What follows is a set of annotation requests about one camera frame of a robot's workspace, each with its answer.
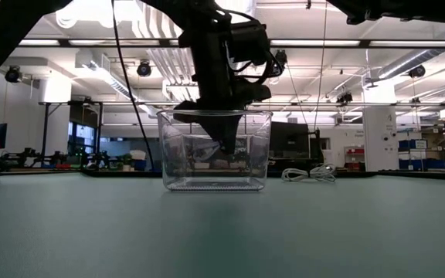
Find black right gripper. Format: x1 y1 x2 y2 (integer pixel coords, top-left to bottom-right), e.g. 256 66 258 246
325 0 445 26

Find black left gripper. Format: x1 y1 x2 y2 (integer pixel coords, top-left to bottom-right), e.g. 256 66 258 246
173 10 273 156

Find white USB-C cable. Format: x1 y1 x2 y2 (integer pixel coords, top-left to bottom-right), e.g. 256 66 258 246
281 164 338 184
194 138 223 162

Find large black monitor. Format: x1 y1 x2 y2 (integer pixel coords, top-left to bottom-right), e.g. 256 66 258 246
269 121 310 160

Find clear plastic bin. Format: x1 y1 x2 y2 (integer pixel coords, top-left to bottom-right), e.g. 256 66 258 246
156 109 273 193

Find white pillar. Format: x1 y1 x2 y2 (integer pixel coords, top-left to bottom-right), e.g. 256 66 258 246
362 83 399 172

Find shelf with red bins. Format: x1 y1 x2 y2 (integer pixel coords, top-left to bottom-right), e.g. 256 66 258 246
344 145 366 172

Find blue labelled storage bin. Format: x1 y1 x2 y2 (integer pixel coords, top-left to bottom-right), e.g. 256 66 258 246
398 139 429 152

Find blue storage bin row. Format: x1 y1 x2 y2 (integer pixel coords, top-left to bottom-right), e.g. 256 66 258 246
398 158 445 171

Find black background robot arms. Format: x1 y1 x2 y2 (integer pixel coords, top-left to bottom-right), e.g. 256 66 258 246
0 147 70 169

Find black overhead frame bar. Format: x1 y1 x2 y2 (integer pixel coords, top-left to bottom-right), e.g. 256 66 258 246
17 37 445 49

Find smooth silver ceiling duct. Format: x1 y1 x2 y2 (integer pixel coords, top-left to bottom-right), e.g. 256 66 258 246
375 47 445 81

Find grey horizontal frame rail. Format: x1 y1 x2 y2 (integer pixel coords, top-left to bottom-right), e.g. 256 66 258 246
39 100 445 109

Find black equipment post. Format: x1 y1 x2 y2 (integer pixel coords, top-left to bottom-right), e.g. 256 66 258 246
309 129 325 165

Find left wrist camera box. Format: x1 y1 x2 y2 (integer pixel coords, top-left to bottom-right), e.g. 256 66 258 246
228 18 273 67

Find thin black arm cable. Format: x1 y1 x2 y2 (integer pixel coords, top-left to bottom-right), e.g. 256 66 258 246
110 0 155 172

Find black table border rail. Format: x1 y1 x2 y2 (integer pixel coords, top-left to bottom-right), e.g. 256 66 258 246
0 168 445 181

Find black stand frame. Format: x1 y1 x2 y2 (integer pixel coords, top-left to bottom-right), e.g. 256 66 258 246
39 100 104 169

